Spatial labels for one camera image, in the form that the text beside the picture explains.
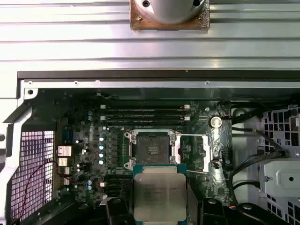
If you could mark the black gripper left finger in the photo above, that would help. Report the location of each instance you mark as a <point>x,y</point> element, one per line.
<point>119,213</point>

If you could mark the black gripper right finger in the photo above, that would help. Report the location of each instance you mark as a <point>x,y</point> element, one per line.
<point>214,213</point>

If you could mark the silver green CPU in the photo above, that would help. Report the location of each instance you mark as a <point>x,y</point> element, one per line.
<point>159,192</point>

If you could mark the metal socket cover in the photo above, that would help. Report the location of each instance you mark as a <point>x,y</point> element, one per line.
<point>205,152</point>

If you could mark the black expansion slot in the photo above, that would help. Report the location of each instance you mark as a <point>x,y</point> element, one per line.
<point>118,189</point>
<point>118,179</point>

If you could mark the CPU socket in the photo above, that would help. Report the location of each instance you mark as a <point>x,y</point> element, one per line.
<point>152,150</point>

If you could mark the black RAM slot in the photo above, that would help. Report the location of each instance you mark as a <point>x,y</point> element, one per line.
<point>140,112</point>
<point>140,107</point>
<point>140,117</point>
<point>140,122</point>

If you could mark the green motherboard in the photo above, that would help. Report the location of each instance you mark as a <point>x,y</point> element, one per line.
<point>218,182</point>

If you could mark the teal-top capacitor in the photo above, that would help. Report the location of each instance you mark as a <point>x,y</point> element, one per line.
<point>89,113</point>
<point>101,147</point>
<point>101,155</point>
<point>101,138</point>
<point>89,117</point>
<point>101,161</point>

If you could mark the silver port connector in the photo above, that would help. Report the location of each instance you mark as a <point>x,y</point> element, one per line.
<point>63,150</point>
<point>63,161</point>

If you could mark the metal drive cage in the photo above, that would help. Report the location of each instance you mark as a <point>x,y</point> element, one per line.
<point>281,173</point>

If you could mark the silver coin battery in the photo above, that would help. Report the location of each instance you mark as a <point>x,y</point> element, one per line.
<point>215,122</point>

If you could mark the blue port connector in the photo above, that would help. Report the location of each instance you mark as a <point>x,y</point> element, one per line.
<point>69,136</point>

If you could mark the black PC case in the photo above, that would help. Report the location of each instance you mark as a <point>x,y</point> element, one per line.
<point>140,75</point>

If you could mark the brown square base plate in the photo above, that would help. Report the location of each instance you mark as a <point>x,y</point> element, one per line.
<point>136,23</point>

